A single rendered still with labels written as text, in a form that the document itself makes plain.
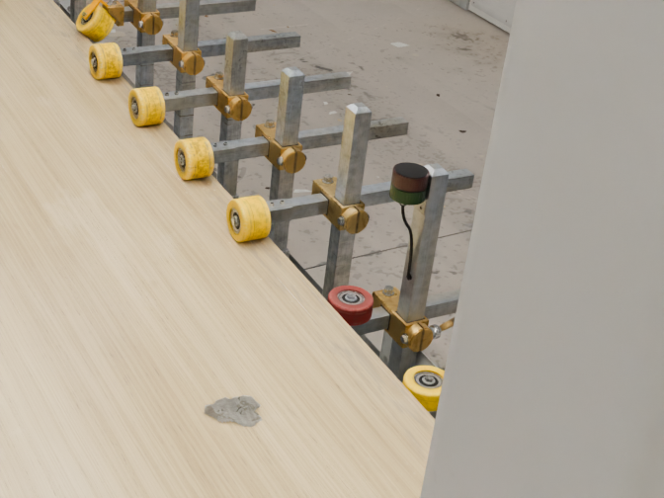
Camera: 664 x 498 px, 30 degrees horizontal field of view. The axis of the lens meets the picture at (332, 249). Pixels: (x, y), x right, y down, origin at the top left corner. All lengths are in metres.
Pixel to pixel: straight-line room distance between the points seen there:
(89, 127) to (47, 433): 0.99
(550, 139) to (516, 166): 0.01
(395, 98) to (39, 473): 3.64
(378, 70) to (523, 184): 5.24
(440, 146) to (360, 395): 2.97
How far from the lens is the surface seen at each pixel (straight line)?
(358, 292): 2.17
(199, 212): 2.37
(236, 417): 1.86
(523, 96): 0.20
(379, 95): 5.20
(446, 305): 2.27
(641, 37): 0.18
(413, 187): 2.00
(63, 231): 2.29
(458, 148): 4.85
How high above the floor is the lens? 2.08
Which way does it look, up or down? 31 degrees down
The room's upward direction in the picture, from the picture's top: 7 degrees clockwise
